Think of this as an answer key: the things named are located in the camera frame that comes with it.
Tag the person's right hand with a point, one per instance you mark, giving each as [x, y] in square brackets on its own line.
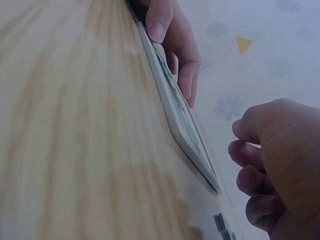
[292, 162]

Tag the person's left hand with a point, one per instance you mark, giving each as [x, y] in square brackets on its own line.
[181, 37]

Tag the white board green print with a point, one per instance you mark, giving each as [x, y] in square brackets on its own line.
[178, 132]

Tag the small green printed piece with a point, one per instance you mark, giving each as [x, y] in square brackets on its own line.
[223, 226]

